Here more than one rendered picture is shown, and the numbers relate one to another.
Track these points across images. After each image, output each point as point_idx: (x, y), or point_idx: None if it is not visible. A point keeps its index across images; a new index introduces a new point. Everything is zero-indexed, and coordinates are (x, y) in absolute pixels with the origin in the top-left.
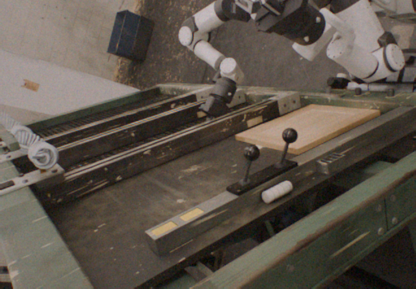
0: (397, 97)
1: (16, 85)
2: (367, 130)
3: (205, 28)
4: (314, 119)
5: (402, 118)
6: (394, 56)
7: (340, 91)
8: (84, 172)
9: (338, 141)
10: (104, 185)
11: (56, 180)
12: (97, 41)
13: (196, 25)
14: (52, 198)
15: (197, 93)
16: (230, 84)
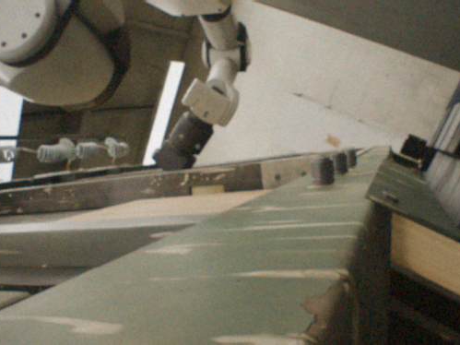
0: (320, 188)
1: (320, 139)
2: (21, 231)
3: (209, 37)
4: (212, 205)
5: (153, 241)
6: None
7: (373, 165)
8: None
9: None
10: (8, 212)
11: None
12: (446, 101)
13: (206, 35)
14: None
15: (319, 151)
16: (185, 121)
